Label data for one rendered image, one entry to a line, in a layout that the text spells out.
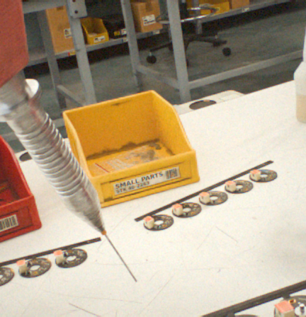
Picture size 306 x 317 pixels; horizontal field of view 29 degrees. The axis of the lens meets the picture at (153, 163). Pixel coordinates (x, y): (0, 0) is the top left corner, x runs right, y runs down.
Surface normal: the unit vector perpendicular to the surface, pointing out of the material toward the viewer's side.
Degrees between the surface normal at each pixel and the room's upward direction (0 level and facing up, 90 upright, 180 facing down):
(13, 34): 99
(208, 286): 0
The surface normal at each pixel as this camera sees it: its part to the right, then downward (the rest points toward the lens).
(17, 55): 0.75, 0.31
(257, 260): -0.15, -0.91
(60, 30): 0.43, 0.30
